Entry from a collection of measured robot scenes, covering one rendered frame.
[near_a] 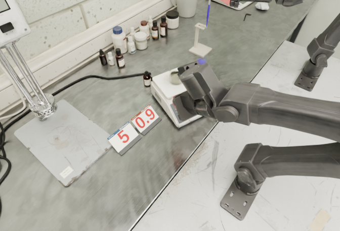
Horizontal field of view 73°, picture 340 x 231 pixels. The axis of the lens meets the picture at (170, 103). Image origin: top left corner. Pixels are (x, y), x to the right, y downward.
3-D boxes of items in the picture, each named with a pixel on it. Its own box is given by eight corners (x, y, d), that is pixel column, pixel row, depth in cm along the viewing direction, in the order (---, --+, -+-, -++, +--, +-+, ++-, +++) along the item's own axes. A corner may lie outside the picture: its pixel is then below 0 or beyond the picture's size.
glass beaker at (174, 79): (175, 75, 85) (176, 57, 79) (186, 81, 83) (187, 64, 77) (164, 83, 83) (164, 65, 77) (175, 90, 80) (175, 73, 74)
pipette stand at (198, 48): (212, 49, 110) (215, 25, 100) (203, 58, 106) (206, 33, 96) (198, 43, 113) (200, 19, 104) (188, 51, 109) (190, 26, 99)
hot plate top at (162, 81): (196, 87, 82) (197, 85, 81) (167, 100, 78) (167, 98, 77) (178, 68, 89) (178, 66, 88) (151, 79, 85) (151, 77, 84)
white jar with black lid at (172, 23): (180, 24, 125) (180, 11, 120) (175, 30, 121) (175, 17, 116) (169, 21, 127) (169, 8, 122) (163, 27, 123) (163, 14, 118)
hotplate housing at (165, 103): (208, 115, 84) (211, 100, 78) (177, 130, 79) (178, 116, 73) (176, 79, 96) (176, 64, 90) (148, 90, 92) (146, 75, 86)
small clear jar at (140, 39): (138, 42, 114) (136, 30, 109) (149, 44, 113) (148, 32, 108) (133, 48, 110) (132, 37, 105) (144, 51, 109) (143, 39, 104)
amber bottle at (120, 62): (115, 66, 102) (112, 50, 96) (120, 62, 104) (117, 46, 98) (121, 68, 101) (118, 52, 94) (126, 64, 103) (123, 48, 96)
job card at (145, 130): (162, 119, 82) (161, 112, 79) (143, 136, 78) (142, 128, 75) (149, 111, 85) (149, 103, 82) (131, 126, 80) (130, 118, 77)
